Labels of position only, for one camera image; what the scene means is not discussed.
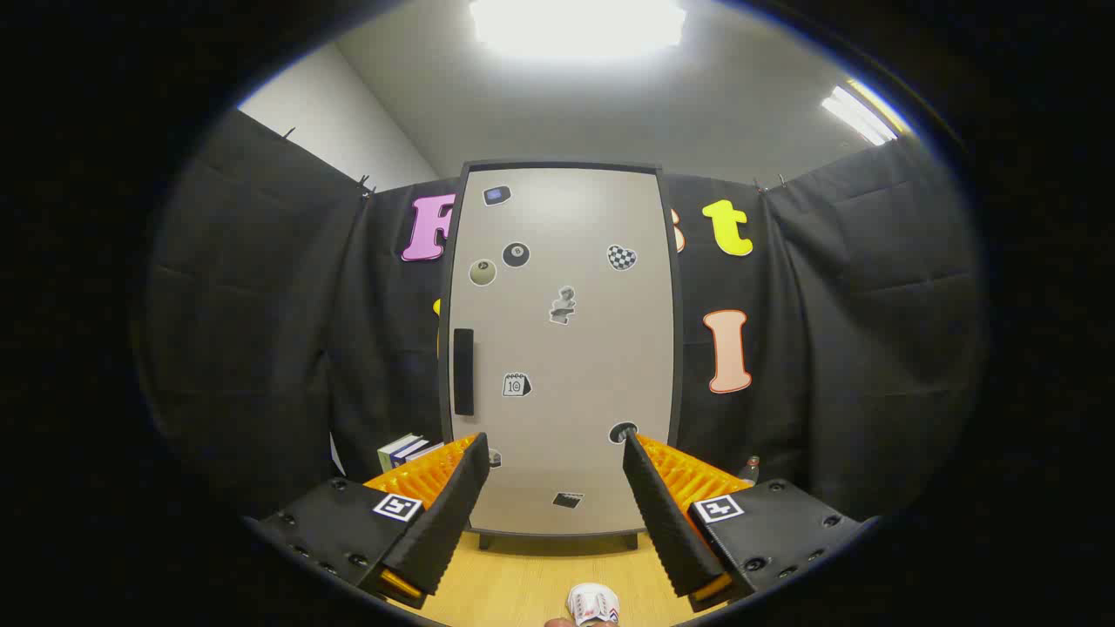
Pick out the beige shoe cabinet door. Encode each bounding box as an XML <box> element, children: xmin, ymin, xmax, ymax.
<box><xmin>449</xmin><ymin>167</ymin><xmax>676</xmax><ymax>535</ymax></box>

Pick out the dark grey shoe cabinet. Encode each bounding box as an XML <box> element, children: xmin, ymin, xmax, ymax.
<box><xmin>438</xmin><ymin>159</ymin><xmax>685</xmax><ymax>551</ymax></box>

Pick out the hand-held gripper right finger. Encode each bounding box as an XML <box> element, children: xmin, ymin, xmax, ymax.
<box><xmin>623</xmin><ymin>433</ymin><xmax>876</xmax><ymax>612</ymax></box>

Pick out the black cabinet door handle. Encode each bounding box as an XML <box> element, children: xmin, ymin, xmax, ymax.
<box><xmin>453</xmin><ymin>328</ymin><xmax>475</xmax><ymax>416</ymax></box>

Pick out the large ceiling light panel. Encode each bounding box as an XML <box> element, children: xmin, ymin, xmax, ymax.
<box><xmin>470</xmin><ymin>0</ymin><xmax>687</xmax><ymax>55</ymax></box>

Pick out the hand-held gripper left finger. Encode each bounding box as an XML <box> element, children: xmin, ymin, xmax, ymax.
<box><xmin>248</xmin><ymin>433</ymin><xmax>490</xmax><ymax>609</ymax></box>

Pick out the white canvas shoe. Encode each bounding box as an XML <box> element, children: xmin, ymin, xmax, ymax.
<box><xmin>566</xmin><ymin>583</ymin><xmax>621</xmax><ymax>626</ymax></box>

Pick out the long ceiling light tube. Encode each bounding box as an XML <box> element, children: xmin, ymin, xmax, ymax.
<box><xmin>821</xmin><ymin>80</ymin><xmax>904</xmax><ymax>146</ymax></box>

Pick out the black backdrop cloth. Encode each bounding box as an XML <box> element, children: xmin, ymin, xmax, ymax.
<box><xmin>144</xmin><ymin>109</ymin><xmax>990</xmax><ymax>523</ymax></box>

